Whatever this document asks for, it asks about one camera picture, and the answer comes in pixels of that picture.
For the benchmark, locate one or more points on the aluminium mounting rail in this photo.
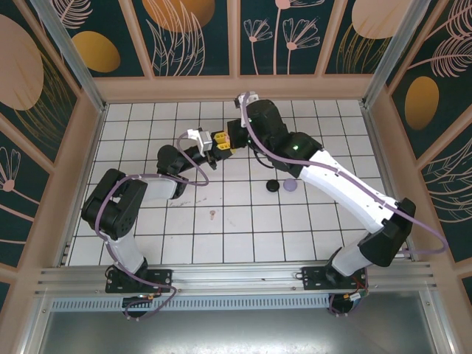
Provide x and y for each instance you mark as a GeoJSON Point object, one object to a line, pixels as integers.
{"type": "Point", "coordinates": [236, 276]}

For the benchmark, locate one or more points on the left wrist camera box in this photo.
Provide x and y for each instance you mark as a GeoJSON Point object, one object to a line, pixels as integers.
{"type": "Point", "coordinates": [205, 140]}

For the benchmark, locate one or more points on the purple earbud charging case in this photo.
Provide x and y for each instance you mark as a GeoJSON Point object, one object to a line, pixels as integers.
{"type": "Point", "coordinates": [290, 184]}

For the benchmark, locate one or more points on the aluminium table side rail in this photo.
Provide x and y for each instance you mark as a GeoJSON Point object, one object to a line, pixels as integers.
{"type": "Point", "coordinates": [375, 147]}
{"type": "Point", "coordinates": [89, 166]}

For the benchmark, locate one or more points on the aluminium frame post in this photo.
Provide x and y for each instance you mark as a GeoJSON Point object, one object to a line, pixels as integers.
{"type": "Point", "coordinates": [388, 55]}
{"type": "Point", "coordinates": [72, 55]}

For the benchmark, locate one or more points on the black earbud charging case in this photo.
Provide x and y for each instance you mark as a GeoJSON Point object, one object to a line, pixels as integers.
{"type": "Point", "coordinates": [273, 185]}

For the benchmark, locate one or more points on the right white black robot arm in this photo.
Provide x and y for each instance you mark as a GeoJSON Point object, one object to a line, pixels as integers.
{"type": "Point", "coordinates": [343, 188]}

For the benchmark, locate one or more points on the brushed metal bench plate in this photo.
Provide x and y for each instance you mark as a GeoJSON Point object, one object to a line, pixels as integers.
{"type": "Point", "coordinates": [236, 332]}

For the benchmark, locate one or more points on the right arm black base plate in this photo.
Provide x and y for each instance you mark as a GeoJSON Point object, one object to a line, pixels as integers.
{"type": "Point", "coordinates": [313, 280]}

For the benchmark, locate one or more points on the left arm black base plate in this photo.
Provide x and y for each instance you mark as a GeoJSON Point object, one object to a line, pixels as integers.
{"type": "Point", "coordinates": [162, 276]}

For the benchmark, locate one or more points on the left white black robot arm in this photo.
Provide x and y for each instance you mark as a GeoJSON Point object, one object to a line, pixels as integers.
{"type": "Point", "coordinates": [162, 190]}

